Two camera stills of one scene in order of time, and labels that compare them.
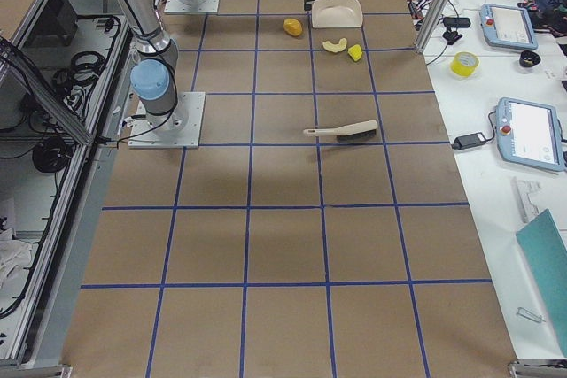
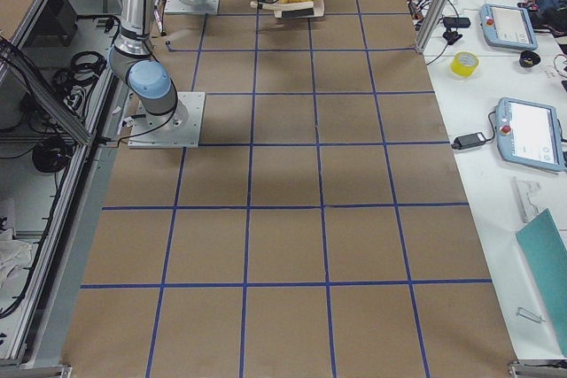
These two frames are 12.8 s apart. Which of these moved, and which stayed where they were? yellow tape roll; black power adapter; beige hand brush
Moved: beige hand brush
Stayed: yellow tape roll; black power adapter
